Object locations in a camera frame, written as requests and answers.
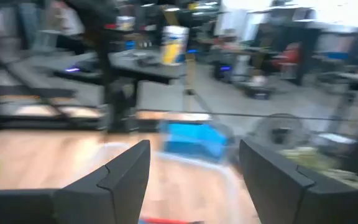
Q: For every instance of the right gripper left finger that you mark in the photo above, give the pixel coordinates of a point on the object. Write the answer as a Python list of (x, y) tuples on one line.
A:
[(117, 183)]

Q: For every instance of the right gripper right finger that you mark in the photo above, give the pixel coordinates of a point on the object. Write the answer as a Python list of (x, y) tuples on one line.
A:
[(278, 183)]

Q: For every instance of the red dish brush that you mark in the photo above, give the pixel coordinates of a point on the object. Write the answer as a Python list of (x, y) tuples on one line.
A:
[(166, 221)]

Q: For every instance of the tall clear plastic bin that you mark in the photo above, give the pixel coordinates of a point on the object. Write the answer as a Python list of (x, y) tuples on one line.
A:
[(197, 168)]

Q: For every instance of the blue sponge with dark backing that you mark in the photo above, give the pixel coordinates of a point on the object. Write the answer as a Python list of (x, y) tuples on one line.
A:
[(194, 140)]

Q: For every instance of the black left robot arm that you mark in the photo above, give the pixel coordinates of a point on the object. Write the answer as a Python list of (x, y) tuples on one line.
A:
[(104, 62)]

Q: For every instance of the black floor fan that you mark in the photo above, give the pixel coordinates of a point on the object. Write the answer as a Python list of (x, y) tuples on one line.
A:
[(280, 132)]

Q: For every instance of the shallow clear plastic bin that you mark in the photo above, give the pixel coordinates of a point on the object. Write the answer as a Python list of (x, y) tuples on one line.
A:
[(228, 137)]

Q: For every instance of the black side table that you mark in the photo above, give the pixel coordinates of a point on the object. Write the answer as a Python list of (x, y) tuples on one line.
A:
[(148, 67)]

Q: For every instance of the red chair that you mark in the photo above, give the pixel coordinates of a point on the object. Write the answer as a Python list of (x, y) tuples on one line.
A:
[(287, 59)]

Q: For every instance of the yellow roll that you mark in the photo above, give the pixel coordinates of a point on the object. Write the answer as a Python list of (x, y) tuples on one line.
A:
[(174, 45)]

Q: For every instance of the black aluminium table frame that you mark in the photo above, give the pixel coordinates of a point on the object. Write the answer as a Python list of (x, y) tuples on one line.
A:
[(57, 119)]

